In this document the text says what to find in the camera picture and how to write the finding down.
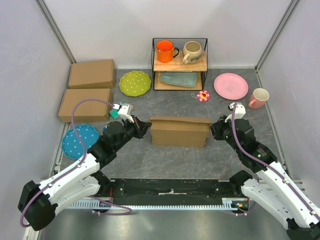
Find pink flower plush keychain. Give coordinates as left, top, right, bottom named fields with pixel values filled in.
left=191, top=90, right=210, bottom=102

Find folded cardboard box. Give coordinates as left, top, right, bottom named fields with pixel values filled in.
left=58, top=88, right=113, bottom=123
left=68, top=59, right=116, bottom=89

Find blue dotted plate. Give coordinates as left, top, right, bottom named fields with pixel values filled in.
left=61, top=124, right=99, bottom=160

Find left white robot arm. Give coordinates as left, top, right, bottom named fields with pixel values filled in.
left=17, top=116, right=152, bottom=231

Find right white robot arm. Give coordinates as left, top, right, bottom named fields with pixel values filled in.
left=209, top=115, right=320, bottom=240

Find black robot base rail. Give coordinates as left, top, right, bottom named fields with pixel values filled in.
left=102, top=178, right=244, bottom=198

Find rear folded cardboard box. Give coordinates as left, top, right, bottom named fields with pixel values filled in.
left=68, top=59, right=116, bottom=89

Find pink plate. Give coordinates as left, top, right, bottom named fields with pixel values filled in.
left=213, top=73, right=249, bottom=100

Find purple cable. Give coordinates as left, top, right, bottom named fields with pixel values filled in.
left=224, top=101, right=320, bottom=226
left=19, top=98, right=133, bottom=228

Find brown cardboard box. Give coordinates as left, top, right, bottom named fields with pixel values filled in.
left=150, top=116, right=211, bottom=148

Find front folded cardboard box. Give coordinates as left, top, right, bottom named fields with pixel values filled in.
left=58, top=88, right=113, bottom=123

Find teal rectangular dish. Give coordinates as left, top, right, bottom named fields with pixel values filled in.
left=160, top=72, right=198, bottom=88

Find orange mug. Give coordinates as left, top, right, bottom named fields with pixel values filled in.
left=156, top=40, right=180, bottom=63

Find green dotted plate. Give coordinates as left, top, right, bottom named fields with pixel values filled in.
left=119, top=71, right=152, bottom=97

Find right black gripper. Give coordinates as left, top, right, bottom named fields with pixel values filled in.
left=209, top=114, right=243, bottom=154

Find pink mug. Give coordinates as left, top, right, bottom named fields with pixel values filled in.
left=248, top=88, right=270, bottom=110

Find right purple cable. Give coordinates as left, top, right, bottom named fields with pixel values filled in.
left=224, top=101, right=320, bottom=226

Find white slotted cable duct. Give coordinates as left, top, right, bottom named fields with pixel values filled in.
left=67, top=197, right=247, bottom=211

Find beige ceramic mug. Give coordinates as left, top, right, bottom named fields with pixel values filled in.
left=182, top=41, right=203, bottom=65

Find black wire wooden shelf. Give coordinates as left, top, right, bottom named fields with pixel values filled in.
left=151, top=37, right=208, bottom=91

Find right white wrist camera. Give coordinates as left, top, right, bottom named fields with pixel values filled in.
left=224, top=102, right=246, bottom=123

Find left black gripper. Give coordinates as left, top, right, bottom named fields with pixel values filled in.
left=114, top=115, right=152, bottom=152

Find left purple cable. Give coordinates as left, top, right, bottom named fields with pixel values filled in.
left=19, top=98, right=133, bottom=228

